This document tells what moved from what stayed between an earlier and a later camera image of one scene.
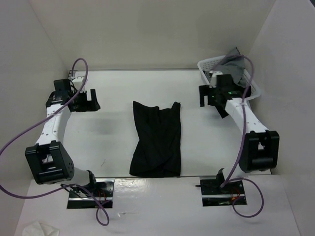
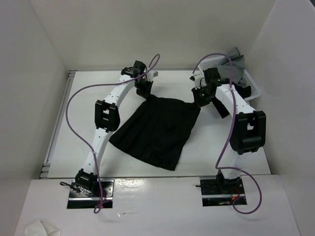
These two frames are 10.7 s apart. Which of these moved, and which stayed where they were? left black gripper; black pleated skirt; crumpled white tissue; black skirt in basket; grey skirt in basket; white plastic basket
Moved: left black gripper; black pleated skirt
Stayed: crumpled white tissue; black skirt in basket; white plastic basket; grey skirt in basket
